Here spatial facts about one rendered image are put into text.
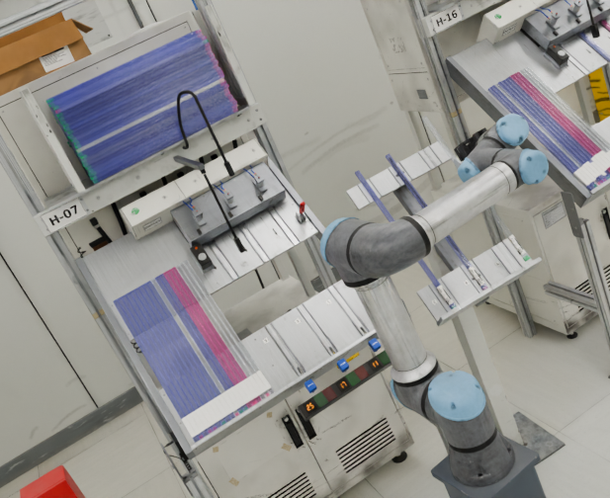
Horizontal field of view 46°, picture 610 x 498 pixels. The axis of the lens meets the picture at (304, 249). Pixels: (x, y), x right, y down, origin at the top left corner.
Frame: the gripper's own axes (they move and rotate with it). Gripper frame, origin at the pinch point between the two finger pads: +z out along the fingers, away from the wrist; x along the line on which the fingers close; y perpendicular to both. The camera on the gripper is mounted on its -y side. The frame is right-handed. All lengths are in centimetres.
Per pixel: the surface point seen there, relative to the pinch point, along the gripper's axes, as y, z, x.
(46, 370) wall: 28, 199, 158
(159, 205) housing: 40, 32, 77
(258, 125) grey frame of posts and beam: 48, 33, 37
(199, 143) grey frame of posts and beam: 51, 30, 57
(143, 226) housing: 36, 33, 84
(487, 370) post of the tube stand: -57, 36, 11
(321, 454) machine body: -56, 62, 69
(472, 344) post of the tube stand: -46, 31, 13
